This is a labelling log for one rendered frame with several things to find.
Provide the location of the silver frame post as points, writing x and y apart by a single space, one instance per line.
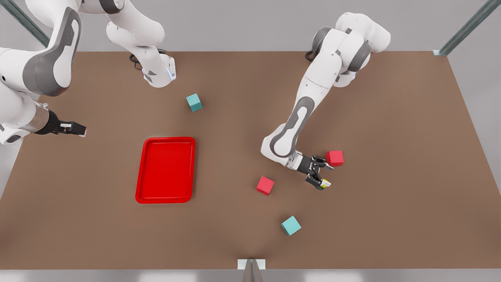
27 21
251 270
465 29

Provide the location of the small yellow-green block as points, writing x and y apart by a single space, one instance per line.
325 183

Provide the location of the teal cube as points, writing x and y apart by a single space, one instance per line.
291 226
194 102

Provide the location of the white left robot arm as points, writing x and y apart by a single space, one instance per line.
313 94

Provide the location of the red cube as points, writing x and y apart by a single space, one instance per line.
265 185
335 158

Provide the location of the red rectangular tray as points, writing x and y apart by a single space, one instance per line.
166 170

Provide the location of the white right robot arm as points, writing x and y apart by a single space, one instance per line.
47 66

